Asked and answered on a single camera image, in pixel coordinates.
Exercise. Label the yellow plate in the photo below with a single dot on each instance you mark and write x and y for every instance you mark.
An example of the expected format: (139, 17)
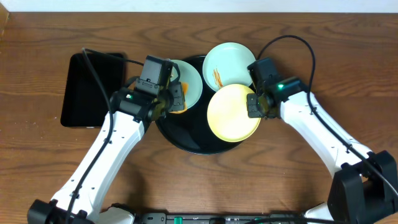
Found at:
(227, 114)

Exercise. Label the black rectangular bin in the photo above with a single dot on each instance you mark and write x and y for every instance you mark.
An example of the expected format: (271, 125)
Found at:
(83, 103)

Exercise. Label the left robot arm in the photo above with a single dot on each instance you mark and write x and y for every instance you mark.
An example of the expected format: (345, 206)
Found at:
(81, 198)

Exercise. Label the light blue plate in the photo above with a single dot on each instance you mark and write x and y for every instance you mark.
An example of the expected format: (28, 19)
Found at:
(190, 75)
(227, 64)

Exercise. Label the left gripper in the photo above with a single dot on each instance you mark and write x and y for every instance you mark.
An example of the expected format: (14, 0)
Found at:
(178, 97)

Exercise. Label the yellow green sponge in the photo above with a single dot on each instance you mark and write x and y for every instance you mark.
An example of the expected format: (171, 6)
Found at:
(185, 88)

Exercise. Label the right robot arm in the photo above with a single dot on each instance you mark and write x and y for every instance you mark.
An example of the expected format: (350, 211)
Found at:
(364, 183)

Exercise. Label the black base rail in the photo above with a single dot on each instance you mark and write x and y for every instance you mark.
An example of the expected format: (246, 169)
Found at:
(162, 218)

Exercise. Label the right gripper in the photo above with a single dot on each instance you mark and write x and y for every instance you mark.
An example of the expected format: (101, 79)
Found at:
(252, 111)

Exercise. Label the round black tray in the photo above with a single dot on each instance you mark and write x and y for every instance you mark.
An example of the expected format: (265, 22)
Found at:
(190, 130)

